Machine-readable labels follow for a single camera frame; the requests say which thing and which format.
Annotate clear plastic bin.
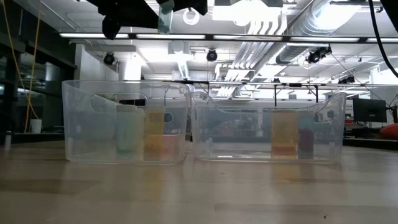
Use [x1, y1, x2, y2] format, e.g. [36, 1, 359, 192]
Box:
[190, 91, 348, 164]
[61, 80, 191, 166]

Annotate person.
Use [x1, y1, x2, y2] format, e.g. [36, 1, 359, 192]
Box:
[379, 123, 398, 141]

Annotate black ceiling spotlight cluster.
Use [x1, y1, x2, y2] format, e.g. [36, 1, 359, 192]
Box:
[338, 75, 356, 85]
[305, 45, 333, 65]

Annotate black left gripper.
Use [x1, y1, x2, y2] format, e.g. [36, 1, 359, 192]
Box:
[77, 0, 208, 40]

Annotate green artificial succulent plant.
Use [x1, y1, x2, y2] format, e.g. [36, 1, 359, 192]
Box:
[98, 94, 121, 104]

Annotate white cylindrical container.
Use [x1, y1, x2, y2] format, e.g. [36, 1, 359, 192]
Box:
[29, 118, 42, 134]

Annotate black computer monitor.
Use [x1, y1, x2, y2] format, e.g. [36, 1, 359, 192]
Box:
[353, 98, 387, 123]

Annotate yellow extension cable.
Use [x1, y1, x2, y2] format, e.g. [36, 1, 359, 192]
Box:
[1, 0, 40, 121]
[24, 0, 42, 126]

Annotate large amber pill bottle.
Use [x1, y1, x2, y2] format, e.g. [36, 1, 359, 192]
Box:
[271, 109, 299, 160]

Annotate dark background desk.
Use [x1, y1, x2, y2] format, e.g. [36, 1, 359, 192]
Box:
[351, 126, 398, 141]

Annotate orange pill bottle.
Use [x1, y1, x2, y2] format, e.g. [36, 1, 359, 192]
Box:
[164, 134, 180, 156]

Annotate long ceiling light bar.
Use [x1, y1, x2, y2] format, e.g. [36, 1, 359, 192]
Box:
[58, 32, 398, 44]

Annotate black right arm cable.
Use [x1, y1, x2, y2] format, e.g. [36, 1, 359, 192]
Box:
[368, 0, 398, 79]

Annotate white coiled cable ring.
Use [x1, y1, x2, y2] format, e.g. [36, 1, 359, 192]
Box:
[182, 8, 201, 26]

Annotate silver ventilation duct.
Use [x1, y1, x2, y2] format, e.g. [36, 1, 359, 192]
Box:
[275, 0, 363, 65]

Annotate pale green pill bottle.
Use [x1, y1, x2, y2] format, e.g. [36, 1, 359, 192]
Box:
[157, 0, 174, 35]

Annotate black metal background frame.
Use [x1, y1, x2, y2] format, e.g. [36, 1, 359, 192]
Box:
[161, 80, 398, 107]

